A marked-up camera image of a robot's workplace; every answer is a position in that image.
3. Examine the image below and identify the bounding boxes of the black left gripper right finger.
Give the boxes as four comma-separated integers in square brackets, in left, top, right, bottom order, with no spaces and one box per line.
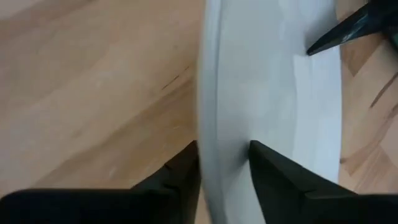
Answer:
[248,139,398,224]

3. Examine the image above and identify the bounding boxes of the white round plate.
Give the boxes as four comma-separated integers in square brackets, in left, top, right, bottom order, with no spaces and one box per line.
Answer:
[196,0,343,224]

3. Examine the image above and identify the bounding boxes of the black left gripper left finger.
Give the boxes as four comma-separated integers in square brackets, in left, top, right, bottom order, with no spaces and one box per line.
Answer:
[0,139,202,224]

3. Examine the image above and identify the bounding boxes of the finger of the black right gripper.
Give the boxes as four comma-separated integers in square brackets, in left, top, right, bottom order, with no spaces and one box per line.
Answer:
[306,0,398,57]

